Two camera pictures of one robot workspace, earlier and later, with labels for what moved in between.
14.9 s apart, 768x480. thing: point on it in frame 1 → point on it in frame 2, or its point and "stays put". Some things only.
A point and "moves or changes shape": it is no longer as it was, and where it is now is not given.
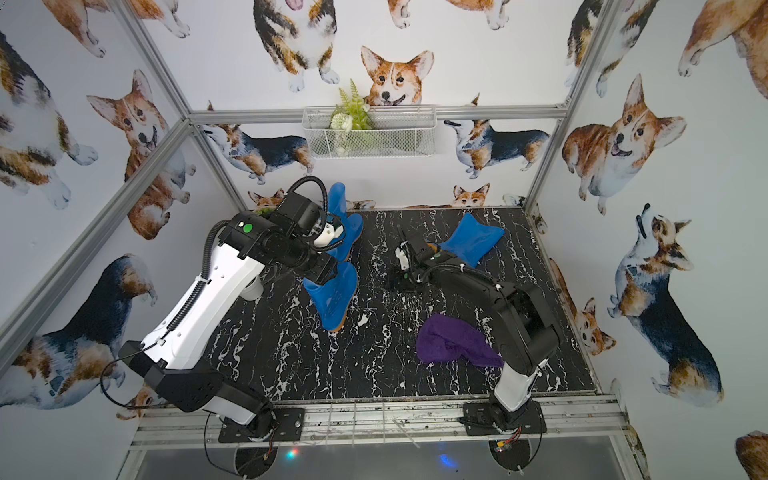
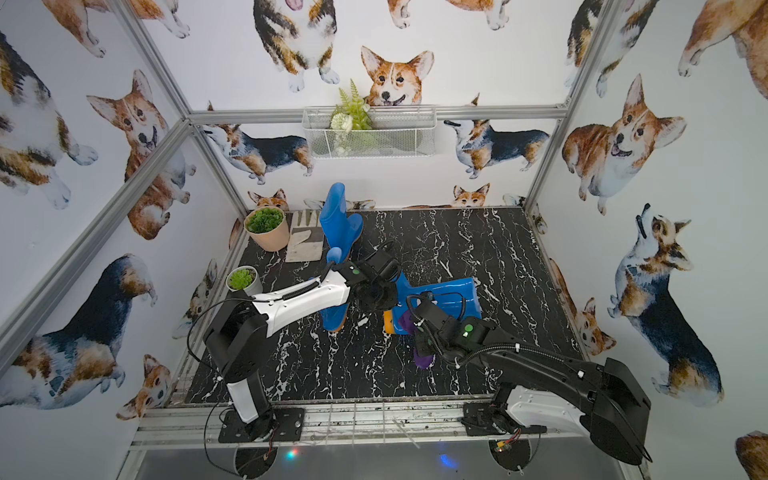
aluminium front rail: [566, 417] stays put
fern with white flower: [347, 116] stays put
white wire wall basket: [397, 131] stays put
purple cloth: [443, 338] moves or changes shape
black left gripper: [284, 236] → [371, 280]
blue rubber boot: [353, 223] stays put
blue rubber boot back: [472, 240] → [459, 298]
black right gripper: [396, 282] → [419, 337]
